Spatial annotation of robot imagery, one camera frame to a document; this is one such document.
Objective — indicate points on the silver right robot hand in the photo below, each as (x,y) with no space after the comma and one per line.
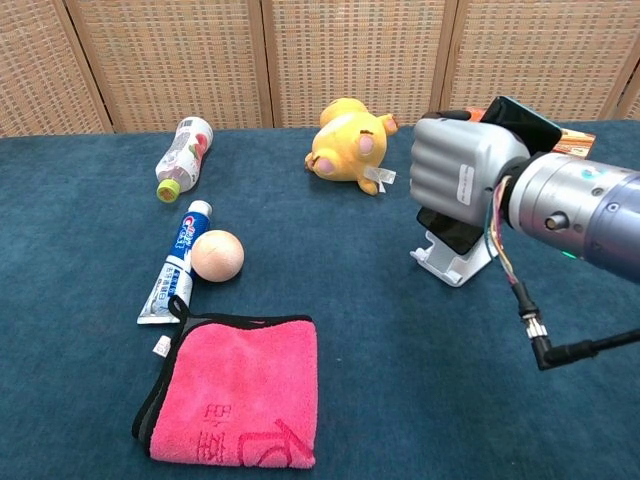
(455,165)

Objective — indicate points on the black smartphone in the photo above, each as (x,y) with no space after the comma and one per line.
(525,127)

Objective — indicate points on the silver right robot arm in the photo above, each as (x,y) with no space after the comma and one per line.
(590,210)

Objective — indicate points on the white phone stand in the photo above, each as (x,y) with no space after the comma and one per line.
(450,267)

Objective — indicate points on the yellow plush toy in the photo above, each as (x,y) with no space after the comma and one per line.
(345,145)

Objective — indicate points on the orange cardboard box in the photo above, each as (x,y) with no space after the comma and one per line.
(575,145)

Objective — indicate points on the woven folding screen panel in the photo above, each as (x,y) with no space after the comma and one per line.
(540,55)
(355,55)
(175,60)
(35,65)

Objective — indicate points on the blue carpet table cover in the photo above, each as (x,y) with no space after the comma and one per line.
(400,375)

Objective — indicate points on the peach coloured ball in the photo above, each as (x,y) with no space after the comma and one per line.
(217,255)

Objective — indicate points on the plastic bottle green cap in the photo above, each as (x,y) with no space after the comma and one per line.
(182,155)

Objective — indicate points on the blue white toothpaste tube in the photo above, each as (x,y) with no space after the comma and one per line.
(175,280)

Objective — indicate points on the pink towel black trim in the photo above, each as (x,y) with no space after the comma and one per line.
(240,380)

